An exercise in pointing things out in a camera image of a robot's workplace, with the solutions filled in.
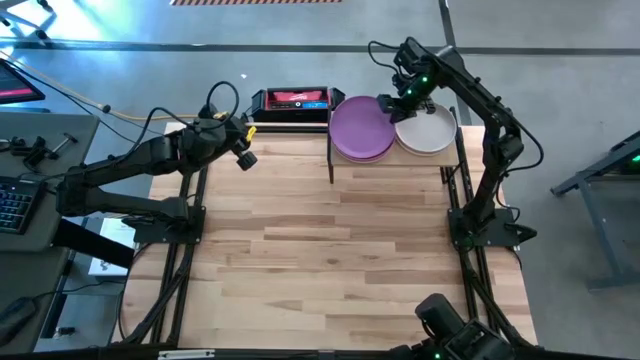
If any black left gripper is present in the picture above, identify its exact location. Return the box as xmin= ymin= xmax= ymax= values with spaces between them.
xmin=218 ymin=118 xmax=259 ymax=172

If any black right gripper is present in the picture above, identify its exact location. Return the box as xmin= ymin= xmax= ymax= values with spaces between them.
xmin=376 ymin=83 xmax=437 ymax=126

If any purple plate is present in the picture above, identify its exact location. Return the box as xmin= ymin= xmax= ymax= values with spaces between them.
xmin=328 ymin=94 xmax=397 ymax=162

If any cream plate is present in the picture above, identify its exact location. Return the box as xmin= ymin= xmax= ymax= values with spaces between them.
xmin=393 ymin=102 xmax=458 ymax=157

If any red and black toolbox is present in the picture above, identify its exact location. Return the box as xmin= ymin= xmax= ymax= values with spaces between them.
xmin=250 ymin=85 xmax=347 ymax=124

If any white booklet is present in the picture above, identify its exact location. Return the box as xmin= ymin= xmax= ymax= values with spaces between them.
xmin=87 ymin=216 xmax=137 ymax=278

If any black flat bar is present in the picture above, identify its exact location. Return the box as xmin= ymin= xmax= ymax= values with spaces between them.
xmin=51 ymin=218 xmax=136 ymax=270

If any grey desk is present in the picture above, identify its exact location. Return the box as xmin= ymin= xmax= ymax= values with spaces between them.
xmin=0 ymin=112 xmax=101 ymax=254

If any grey metal stand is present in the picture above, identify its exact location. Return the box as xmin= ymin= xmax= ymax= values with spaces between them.
xmin=549 ymin=129 xmax=640 ymax=295

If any black clamp tool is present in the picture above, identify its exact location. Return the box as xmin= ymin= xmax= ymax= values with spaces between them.
xmin=9 ymin=131 xmax=80 ymax=172

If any black backlit keyboard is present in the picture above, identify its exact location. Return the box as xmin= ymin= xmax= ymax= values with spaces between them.
xmin=0 ymin=174 xmax=48 ymax=236

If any black computer monitor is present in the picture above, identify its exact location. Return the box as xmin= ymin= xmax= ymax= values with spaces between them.
xmin=0 ymin=58 xmax=47 ymax=106

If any grey side table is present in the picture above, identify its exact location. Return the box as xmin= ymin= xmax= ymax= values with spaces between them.
xmin=0 ymin=247 xmax=71 ymax=356

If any black computer mouse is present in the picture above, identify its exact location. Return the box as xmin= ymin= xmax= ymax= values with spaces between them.
xmin=0 ymin=296 xmax=40 ymax=347

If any yellow floor cable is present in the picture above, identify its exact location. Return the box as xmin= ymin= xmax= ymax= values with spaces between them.
xmin=0 ymin=48 xmax=232 ymax=123

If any black aluminium rig frame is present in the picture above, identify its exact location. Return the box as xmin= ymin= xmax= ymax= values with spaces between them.
xmin=112 ymin=122 xmax=539 ymax=351

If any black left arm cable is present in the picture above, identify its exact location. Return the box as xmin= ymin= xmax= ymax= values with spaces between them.
xmin=122 ymin=80 xmax=242 ymax=151

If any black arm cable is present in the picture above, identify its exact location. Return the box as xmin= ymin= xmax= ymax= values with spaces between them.
xmin=367 ymin=39 xmax=546 ymax=175
xmin=122 ymin=80 xmax=242 ymax=151

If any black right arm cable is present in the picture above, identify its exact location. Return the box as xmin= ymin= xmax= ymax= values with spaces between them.
xmin=367 ymin=39 xmax=546 ymax=175

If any silver metal bracket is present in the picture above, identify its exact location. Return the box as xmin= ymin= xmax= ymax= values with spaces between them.
xmin=157 ymin=349 xmax=217 ymax=360

